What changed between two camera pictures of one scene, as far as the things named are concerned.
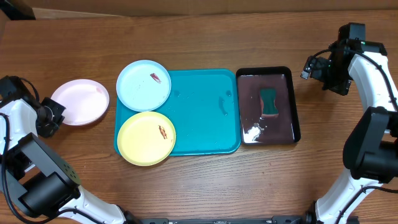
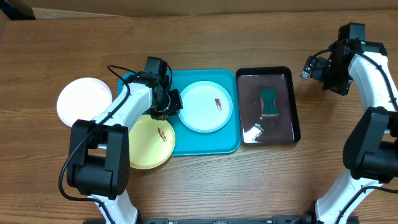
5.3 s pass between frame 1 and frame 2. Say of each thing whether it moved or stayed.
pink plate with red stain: stayed
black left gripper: moved
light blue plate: moved
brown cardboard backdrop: stayed
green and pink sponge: stayed
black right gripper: stayed
